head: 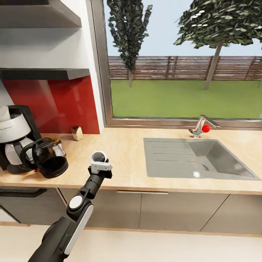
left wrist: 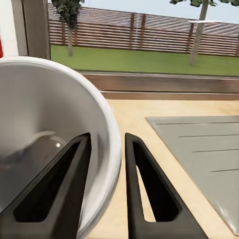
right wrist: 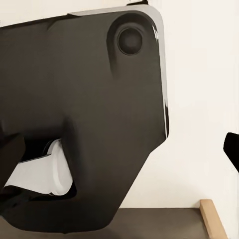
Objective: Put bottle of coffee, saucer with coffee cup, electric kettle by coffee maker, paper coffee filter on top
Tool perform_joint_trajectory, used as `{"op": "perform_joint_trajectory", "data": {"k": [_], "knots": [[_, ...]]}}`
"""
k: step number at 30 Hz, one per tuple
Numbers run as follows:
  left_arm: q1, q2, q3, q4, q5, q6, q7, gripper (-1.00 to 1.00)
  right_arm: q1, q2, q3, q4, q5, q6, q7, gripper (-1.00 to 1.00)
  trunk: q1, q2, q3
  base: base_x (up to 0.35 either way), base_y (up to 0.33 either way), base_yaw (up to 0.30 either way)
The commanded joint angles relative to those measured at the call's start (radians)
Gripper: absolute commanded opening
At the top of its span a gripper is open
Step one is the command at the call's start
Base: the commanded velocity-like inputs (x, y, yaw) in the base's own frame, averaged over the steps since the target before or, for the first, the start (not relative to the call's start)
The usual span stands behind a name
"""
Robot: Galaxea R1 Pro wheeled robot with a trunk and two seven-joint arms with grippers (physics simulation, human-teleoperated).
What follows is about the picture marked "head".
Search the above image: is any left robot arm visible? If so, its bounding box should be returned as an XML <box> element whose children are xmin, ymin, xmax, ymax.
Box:
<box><xmin>28</xmin><ymin>158</ymin><xmax>113</xmax><ymax>262</ymax></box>

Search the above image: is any bottle of coffee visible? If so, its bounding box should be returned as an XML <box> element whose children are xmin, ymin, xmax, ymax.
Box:
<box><xmin>52</xmin><ymin>137</ymin><xmax>62</xmax><ymax>149</ymax></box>

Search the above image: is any electric kettle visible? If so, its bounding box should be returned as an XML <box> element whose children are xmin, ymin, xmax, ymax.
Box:
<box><xmin>20</xmin><ymin>137</ymin><xmax>69</xmax><ymax>179</ymax></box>

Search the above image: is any coffee cup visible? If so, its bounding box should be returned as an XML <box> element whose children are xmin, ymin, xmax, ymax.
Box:
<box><xmin>89</xmin><ymin>151</ymin><xmax>107</xmax><ymax>164</ymax></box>

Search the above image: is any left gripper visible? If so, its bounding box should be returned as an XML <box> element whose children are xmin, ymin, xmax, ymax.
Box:
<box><xmin>87</xmin><ymin>158</ymin><xmax>112</xmax><ymax>188</ymax></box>

